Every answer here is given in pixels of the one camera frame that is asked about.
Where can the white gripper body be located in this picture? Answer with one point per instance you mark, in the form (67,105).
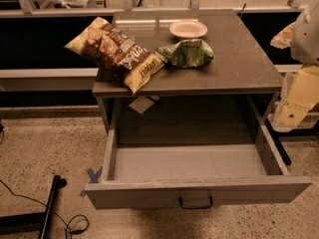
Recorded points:
(306,39)

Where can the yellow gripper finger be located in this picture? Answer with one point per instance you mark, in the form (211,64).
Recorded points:
(291,115)

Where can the green jalapeno chip bag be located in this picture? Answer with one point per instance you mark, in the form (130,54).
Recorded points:
(189,53)

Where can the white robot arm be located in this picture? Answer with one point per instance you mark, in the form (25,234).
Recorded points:
(304,48)

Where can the grey drawer cabinet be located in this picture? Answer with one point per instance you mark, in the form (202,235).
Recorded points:
(238,84)

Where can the open grey top drawer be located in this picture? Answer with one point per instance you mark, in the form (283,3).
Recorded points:
(244,167)

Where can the brown and yellow chip bag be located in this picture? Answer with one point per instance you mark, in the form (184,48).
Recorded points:
(110,49)

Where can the white paper bowl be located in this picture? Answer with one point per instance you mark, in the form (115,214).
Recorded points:
(188,29)

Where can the white paper tag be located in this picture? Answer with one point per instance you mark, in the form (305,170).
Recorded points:
(141,104)

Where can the blue tape cross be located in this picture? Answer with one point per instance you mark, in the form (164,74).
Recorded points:
(94,175)

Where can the black metal stand leg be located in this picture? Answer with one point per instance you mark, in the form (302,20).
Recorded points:
(39,221)

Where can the black drawer handle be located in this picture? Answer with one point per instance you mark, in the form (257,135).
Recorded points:
(196,204)

